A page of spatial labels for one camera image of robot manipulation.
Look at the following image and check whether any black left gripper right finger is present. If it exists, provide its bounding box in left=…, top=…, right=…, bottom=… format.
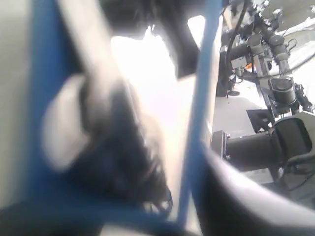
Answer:
left=194, top=145, right=315, bottom=236

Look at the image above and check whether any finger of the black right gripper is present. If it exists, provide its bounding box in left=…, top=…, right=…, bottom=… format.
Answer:
left=103, top=0, right=199, bottom=79

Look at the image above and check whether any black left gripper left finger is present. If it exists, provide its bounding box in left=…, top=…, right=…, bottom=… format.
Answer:
left=0, top=199, right=187, bottom=236

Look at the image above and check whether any blue ring binder notebook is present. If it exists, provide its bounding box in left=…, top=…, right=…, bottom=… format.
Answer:
left=27, top=0, right=221, bottom=226

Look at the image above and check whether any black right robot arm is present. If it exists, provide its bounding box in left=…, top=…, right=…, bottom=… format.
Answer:
left=100, top=0, right=312, bottom=170

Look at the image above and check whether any background robot arms rig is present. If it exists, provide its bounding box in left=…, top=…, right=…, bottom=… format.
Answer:
left=216, top=0, right=315, bottom=118

